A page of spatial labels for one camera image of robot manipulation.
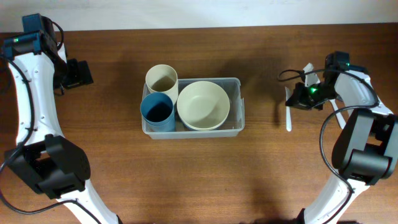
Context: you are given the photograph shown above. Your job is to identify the cream cup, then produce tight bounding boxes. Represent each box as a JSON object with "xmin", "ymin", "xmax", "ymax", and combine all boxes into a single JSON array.
[{"xmin": 146, "ymin": 64, "xmax": 178, "ymax": 105}]

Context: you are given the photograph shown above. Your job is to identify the blue cup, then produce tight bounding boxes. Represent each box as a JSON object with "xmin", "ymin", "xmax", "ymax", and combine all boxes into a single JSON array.
[{"xmin": 140, "ymin": 92, "xmax": 175, "ymax": 132}]

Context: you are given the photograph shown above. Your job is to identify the cream bowl front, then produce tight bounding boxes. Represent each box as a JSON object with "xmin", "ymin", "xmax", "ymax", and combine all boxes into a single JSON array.
[{"xmin": 177, "ymin": 81, "xmax": 231, "ymax": 131}]

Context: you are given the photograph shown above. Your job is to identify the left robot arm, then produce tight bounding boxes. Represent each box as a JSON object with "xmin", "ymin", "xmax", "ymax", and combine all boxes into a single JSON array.
[{"xmin": 1, "ymin": 14, "xmax": 121, "ymax": 223}]

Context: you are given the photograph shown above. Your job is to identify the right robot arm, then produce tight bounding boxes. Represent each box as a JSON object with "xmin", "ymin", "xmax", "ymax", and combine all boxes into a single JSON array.
[{"xmin": 285, "ymin": 51, "xmax": 397, "ymax": 223}]

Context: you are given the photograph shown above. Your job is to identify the clear plastic storage container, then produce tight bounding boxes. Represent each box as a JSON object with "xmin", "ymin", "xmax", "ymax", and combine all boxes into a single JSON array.
[{"xmin": 142, "ymin": 77, "xmax": 245, "ymax": 139}]

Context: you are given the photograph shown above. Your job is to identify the right black cable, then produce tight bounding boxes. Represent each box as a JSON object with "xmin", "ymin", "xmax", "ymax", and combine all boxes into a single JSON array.
[{"xmin": 277, "ymin": 68, "xmax": 380, "ymax": 224}]

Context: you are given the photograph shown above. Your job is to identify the black cable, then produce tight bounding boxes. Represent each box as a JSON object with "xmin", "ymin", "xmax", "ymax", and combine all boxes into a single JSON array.
[
  {"xmin": 277, "ymin": 68, "xmax": 380, "ymax": 224},
  {"xmin": 0, "ymin": 54, "xmax": 103, "ymax": 224}
]

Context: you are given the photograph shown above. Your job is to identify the left black cable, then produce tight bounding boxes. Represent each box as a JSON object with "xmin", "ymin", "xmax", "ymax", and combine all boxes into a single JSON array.
[{"xmin": 0, "ymin": 54, "xmax": 103, "ymax": 224}]

